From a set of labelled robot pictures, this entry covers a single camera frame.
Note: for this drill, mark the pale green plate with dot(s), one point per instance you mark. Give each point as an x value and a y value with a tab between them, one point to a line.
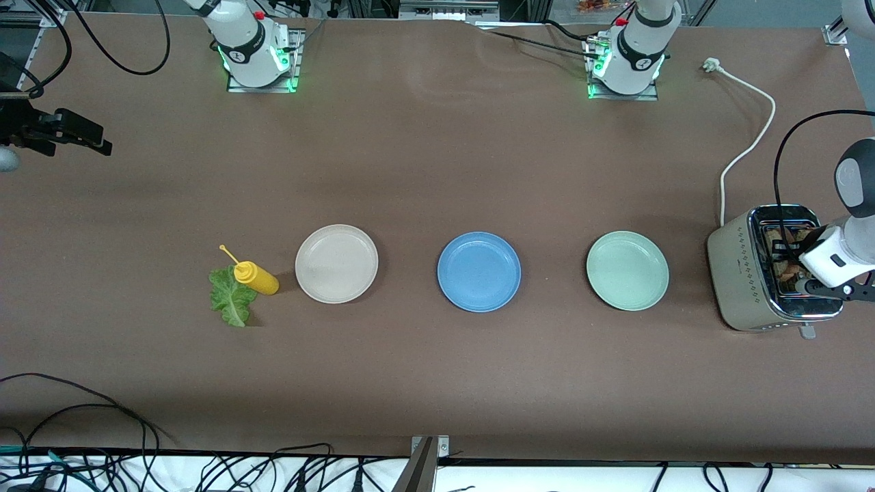
627	271

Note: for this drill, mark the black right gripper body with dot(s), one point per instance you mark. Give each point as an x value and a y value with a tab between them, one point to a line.
19	126

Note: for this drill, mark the brown bread slice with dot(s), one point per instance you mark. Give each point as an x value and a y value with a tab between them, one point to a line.
778	240

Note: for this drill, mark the yellow squeeze bottle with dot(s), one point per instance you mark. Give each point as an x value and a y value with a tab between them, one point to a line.
258	279

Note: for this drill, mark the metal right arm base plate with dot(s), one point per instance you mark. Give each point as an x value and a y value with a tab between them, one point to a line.
299	55

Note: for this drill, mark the orange snack packet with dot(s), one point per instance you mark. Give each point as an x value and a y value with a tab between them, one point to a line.
595	5

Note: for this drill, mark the green lettuce leaf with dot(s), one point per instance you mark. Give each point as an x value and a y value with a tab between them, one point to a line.
232	301

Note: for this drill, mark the blue plate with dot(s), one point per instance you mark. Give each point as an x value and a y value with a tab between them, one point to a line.
478	272

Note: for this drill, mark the beige plate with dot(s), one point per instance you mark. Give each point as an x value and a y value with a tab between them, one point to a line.
336	264

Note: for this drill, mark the metal table edge bracket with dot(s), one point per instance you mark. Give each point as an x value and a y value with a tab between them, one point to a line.
443	445

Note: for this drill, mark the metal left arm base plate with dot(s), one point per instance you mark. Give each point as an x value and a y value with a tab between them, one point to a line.
649	96

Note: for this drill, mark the aluminium frame profile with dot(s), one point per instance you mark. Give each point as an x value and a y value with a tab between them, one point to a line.
837	34
48	17

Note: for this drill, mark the beige and chrome toaster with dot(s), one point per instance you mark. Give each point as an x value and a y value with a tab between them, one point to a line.
735	273

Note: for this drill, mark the metal frame block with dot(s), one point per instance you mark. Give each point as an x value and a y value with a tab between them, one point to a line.
444	10

